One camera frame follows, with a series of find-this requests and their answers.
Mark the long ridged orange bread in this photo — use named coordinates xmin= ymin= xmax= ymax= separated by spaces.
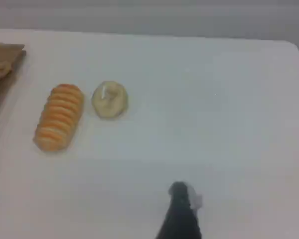
xmin=32 ymin=83 xmax=85 ymax=153

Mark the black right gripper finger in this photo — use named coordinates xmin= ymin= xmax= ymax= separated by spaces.
xmin=155 ymin=181 xmax=204 ymax=239

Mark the pale egg yolk pastry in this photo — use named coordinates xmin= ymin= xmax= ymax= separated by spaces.
xmin=91 ymin=80 xmax=129 ymax=120

